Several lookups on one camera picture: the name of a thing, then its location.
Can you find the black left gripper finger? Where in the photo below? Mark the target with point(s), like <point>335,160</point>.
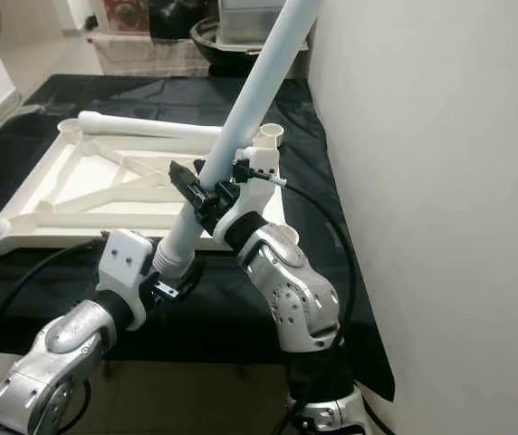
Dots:
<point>190,277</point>

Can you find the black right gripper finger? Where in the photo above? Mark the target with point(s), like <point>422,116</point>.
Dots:
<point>192,187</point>

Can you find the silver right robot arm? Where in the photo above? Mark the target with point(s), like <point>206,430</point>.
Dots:
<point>295,290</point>

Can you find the white plastic children table top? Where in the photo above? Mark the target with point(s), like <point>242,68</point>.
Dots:
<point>78,181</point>

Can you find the black table cloth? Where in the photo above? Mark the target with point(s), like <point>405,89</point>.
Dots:
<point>159,91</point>

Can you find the beige cloth covered bench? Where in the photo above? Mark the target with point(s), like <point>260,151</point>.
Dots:
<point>141,56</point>

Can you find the clear plastic storage box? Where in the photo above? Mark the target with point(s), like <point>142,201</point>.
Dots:
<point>250,23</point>

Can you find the orange lid storage box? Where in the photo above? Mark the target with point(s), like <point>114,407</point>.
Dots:
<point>128,18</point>

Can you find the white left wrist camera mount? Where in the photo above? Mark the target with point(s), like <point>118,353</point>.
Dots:
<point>125,258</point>

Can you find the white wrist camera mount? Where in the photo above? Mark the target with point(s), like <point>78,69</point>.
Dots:
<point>259,163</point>
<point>125,258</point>

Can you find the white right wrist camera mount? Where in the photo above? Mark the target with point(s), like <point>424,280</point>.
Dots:
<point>259,163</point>

